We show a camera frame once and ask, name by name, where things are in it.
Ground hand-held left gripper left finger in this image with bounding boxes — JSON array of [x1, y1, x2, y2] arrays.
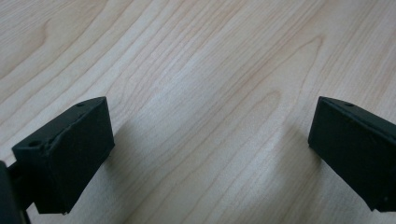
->
[[11, 95, 116, 216]]

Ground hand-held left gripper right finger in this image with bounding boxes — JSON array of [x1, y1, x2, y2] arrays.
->
[[307, 95, 396, 213]]

